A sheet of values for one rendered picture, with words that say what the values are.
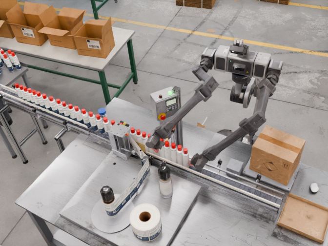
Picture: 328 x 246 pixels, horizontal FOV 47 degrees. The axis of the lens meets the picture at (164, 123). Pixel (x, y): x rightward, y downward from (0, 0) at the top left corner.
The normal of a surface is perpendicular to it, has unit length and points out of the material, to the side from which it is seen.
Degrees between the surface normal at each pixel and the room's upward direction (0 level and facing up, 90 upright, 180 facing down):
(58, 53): 0
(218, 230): 0
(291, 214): 0
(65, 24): 90
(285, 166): 90
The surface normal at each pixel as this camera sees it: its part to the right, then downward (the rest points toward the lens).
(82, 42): -0.29, 0.71
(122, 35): -0.07, -0.70
